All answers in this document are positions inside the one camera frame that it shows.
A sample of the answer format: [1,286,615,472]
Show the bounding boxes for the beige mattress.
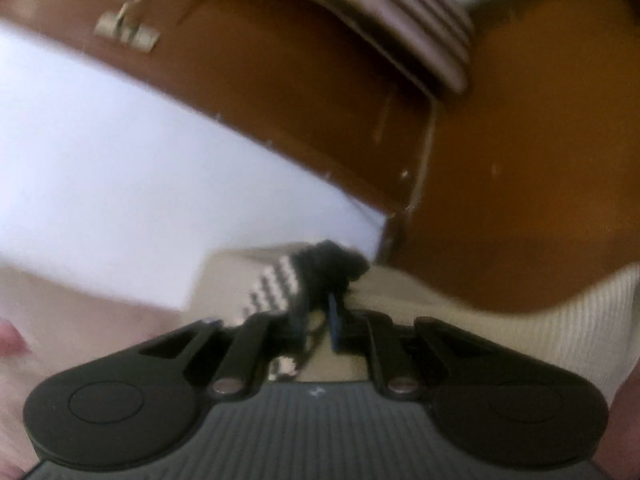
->
[1,247,639,479]

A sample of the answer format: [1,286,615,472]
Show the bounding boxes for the brown wooden door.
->
[1,0,639,312]

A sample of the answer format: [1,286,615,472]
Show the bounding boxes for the striped curtain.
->
[312,0,474,94]

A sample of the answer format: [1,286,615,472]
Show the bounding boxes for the metal door hinge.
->
[93,0,160,54]

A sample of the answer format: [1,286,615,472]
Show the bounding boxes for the black white striped knit sweater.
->
[242,240,370,382]

